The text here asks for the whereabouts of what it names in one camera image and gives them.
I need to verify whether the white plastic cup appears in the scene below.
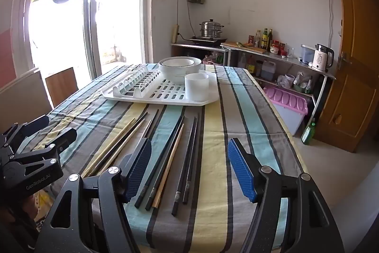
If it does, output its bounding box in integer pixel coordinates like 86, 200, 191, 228
184, 73, 210, 102

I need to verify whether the wooden door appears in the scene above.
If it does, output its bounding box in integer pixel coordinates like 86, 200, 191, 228
314, 0, 379, 153

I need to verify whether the steel steamer pot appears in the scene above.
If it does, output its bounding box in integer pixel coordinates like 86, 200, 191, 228
199, 19, 225, 39

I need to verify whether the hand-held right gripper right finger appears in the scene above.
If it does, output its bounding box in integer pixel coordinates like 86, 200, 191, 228
227, 137, 345, 253

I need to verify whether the metal door handle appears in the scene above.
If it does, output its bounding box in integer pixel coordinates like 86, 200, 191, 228
339, 52, 351, 70

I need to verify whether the striped tablecloth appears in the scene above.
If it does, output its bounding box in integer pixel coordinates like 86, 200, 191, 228
34, 63, 304, 253

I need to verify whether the large white bowl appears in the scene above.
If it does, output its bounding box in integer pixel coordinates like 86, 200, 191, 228
159, 56, 203, 84

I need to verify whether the dark brown chopstick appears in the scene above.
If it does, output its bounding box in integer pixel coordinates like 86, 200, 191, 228
88, 120, 146, 177

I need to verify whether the long metal shelf table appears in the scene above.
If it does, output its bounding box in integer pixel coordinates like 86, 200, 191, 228
221, 44, 337, 135

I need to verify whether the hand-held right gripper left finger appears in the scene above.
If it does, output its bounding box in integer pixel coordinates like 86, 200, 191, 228
34, 138, 153, 253

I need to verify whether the grey plastic jug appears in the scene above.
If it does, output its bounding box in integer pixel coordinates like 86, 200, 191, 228
261, 60, 277, 82

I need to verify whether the small metal shelf table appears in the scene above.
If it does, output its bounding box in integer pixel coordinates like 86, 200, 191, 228
171, 42, 230, 67

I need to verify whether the black induction cooker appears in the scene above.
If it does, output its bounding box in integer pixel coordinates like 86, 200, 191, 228
189, 35, 227, 46

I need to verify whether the storage box with pink lid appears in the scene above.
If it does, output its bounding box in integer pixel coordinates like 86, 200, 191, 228
263, 85, 309, 136

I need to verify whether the white electric kettle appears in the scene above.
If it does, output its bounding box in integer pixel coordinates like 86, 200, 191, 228
309, 43, 335, 73

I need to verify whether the wooden cutting board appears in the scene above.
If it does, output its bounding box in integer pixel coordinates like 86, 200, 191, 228
222, 41, 267, 54

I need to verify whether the clear water container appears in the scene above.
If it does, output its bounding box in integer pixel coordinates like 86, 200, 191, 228
300, 45, 316, 64

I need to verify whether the beige board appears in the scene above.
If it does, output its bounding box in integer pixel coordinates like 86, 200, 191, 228
0, 68, 53, 126

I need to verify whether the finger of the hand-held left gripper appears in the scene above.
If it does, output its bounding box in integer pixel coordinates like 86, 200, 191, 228
0, 115, 50, 150
12, 128, 78, 165

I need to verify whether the light wooden chopstick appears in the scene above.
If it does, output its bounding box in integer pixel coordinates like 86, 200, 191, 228
152, 123, 185, 209
80, 118, 136, 178

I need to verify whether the wooden chair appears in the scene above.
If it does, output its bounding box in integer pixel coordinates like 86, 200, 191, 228
44, 67, 79, 108

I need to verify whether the white plastic dish rack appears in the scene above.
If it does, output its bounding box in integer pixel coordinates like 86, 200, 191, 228
101, 64, 220, 107

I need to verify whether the sliding glass door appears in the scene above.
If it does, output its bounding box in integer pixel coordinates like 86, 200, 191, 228
0, 0, 155, 87

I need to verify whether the white bowl with dark rim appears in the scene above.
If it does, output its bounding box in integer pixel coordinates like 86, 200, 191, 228
162, 58, 196, 69

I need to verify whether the white plastic bag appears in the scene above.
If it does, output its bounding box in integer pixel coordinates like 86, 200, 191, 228
278, 74, 295, 89

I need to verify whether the pink plastic basket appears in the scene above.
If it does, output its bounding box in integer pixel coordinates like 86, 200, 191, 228
203, 54, 224, 66

